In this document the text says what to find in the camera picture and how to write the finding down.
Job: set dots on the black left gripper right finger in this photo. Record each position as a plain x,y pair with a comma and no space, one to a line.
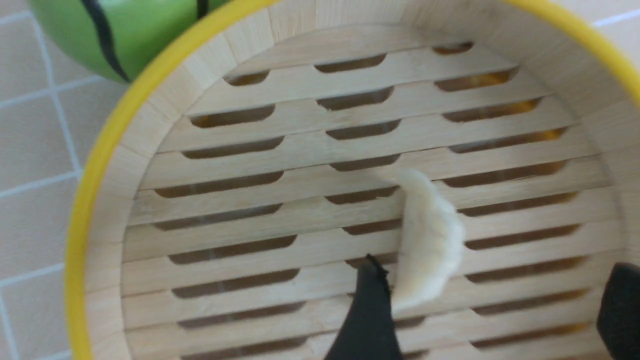
618,322

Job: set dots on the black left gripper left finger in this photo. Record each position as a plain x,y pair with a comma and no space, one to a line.
368,332

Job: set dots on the white dumpling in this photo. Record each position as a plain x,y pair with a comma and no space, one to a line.
432,243

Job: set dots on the bamboo steamer tray yellow rim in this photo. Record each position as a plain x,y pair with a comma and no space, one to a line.
300,200

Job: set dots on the green watermelon toy ball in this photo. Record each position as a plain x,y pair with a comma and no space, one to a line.
117,39

